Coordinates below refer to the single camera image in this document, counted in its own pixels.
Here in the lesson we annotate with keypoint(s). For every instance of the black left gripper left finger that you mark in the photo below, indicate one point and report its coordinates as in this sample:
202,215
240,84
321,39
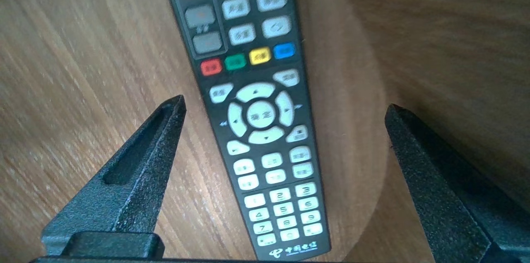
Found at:
124,205

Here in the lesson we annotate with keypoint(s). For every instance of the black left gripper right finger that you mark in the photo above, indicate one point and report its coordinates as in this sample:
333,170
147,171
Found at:
463,213

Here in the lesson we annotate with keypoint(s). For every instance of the black remote control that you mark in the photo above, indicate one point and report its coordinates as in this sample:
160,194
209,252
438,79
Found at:
265,138

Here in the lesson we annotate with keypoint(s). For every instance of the round wooden bedside table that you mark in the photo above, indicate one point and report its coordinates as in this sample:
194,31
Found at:
83,89

